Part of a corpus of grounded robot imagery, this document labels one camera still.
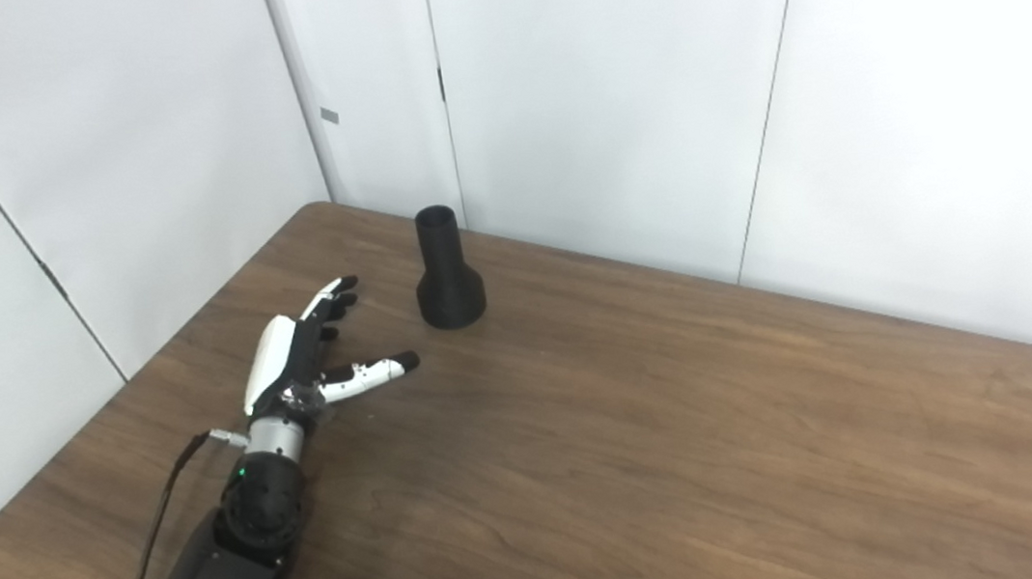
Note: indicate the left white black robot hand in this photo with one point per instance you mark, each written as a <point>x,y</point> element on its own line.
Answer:
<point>276,360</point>

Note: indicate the black flared nozzle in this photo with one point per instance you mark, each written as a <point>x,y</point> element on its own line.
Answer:
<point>450,287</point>

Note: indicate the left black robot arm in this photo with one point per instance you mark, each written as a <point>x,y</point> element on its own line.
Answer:
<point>228,575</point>

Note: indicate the small grey wall label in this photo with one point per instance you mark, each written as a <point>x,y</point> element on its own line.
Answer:
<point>329,115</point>

